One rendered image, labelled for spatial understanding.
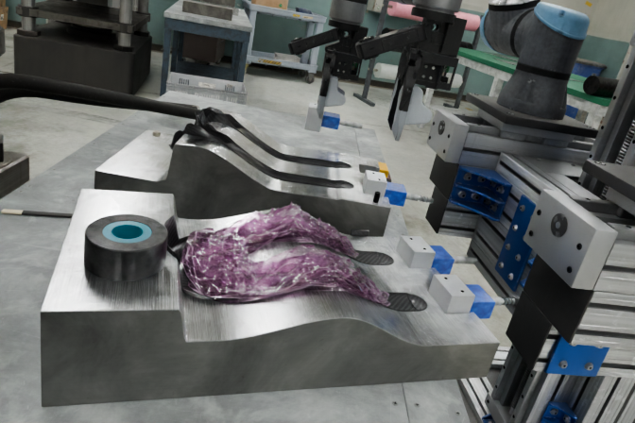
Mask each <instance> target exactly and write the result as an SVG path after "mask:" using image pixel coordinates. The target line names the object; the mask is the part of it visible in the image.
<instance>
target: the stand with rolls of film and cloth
mask: <svg viewBox="0 0 635 423"><path fill-rule="evenodd" d="M412 7H415V6H412V5H402V4H399V3H396V2H392V1H389V3H388V1H387V0H384V1H383V5H382V9H381V13H380V18H379V22H378V26H377V30H376V35H375V37H376V36H379V35H383V34H386V33H388V32H391V31H395V30H398V29H393V28H387V27H386V28H384V29H383V26H384V21H385V18H386V10H387V13H388V15H390V16H394V17H400V18H405V19H409V20H414V21H420V22H422V20H423V18H422V17H419V16H414V15H411V10H412ZM455 15H456V18H461V19H465V20H468V21H467V23H466V27H465V30H469V31H475V30H476V32H475V35H474V39H473V42H472V44H471V43H470V42H462V41H461V44H460V47H463V48H468V49H472V50H476V47H477V44H478V42H479V38H480V22H481V19H482V17H483V16H484V15H481V16H480V17H479V16H478V15H473V14H469V13H465V12H460V11H459V12H458V13H456V12H455ZM382 30H383V31H382ZM403 49H404V48H403V47H402V48H399V49H395V50H392V51H393V52H399V53H402V52H403ZM375 60H376V58H373V59H370V60H369V68H368V72H367V76H366V81H365V85H364V90H363V93H362V95H360V94H359V93H353V96H354V97H356V98H358V99H359V100H361V101H363V102H364V103H366V104H368V105H369V106H371V107H375V103H373V102H371V101H370V100H368V99H367V96H368V92H369V84H370V81H371V76H372V72H373V73H374V76H375V77H378V78H385V79H393V80H395V79H396V75H397V72H398V65H391V64H384V63H377V64H376V65H375V67H374V63H375ZM470 70H471V68H470V67H468V66H466V67H465V71H464V74H463V76H461V75H458V74H455V77H454V80H453V84H452V87H451V88H459V90H458V93H457V97H456V100H455V105H454V106H452V105H449V104H447V103H444V104H443V106H444V107H448V108H455V109H458V108H459V105H460V101H461V98H462V95H463V92H464V89H465V86H466V82H467V79H468V76H469V72H470ZM446 76H447V77H448V82H447V83H450V80H451V77H452V74H451V73H447V74H446Z"/></svg>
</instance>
